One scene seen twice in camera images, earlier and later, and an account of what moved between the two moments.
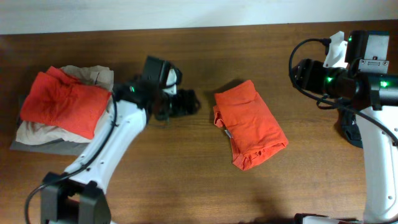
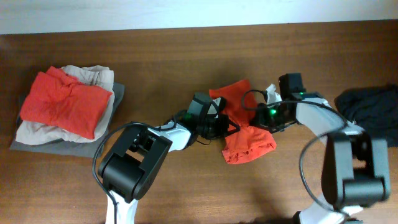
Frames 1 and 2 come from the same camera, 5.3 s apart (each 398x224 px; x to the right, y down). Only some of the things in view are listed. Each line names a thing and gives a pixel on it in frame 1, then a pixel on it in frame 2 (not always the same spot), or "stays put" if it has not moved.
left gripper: (186, 104) to (224, 121)
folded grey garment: (59, 146) stays put
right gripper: (305, 76) to (259, 118)
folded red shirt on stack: (54, 98) stays put
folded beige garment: (31, 133) stays put
